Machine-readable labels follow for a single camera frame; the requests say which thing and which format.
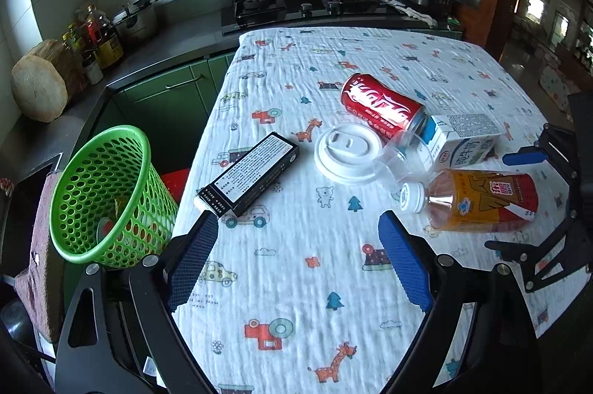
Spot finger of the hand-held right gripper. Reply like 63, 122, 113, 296
503, 123, 584, 191
484, 190, 593, 294

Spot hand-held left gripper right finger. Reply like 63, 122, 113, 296
377, 210, 543, 394

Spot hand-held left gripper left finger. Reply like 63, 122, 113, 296
54, 211, 219, 394

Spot tea bottle with red label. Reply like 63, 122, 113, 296
399, 169, 539, 234

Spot white milk carton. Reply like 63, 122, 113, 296
417, 113, 502, 172

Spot black cardboard box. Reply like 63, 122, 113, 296
195, 131, 299, 218

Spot clear plastic cup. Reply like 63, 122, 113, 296
375, 128, 438, 191

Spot white plastic cup lid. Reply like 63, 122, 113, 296
314, 123, 385, 186

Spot green plastic basket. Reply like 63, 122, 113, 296
49, 125, 179, 269

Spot red cola can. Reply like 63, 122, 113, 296
340, 73, 428, 140

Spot patterned floor mat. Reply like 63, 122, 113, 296
539, 53, 585, 113

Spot red plastic stool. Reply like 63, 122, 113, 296
160, 169, 192, 209

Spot printed tablecloth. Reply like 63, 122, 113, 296
169, 27, 580, 394

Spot brown towel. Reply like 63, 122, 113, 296
14, 172, 66, 344

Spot green kitchen cabinets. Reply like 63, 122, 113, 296
109, 51, 239, 172

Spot kitchen sink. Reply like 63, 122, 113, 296
0, 153, 63, 214

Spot white rag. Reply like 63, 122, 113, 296
377, 0, 438, 29

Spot round wooden chopping block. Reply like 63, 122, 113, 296
11, 39, 89, 123

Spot large cooking oil bottle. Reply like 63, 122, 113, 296
83, 5, 125, 70

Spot steel pot with lid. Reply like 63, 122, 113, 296
111, 0, 162, 47

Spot bottle with yellow cap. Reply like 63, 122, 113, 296
62, 23, 89, 56

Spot black gas stove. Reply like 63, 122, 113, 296
220, 0, 404, 36

